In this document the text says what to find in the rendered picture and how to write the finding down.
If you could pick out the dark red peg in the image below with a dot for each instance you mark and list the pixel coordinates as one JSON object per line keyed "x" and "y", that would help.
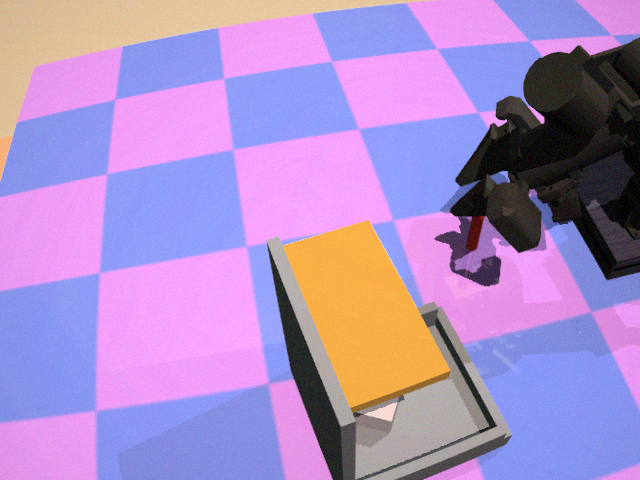
{"x": 474, "y": 233}

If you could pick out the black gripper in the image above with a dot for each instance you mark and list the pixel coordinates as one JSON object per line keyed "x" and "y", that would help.
{"x": 534, "y": 154}

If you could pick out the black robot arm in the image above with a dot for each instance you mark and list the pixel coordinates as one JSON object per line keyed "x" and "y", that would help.
{"x": 595, "y": 100}

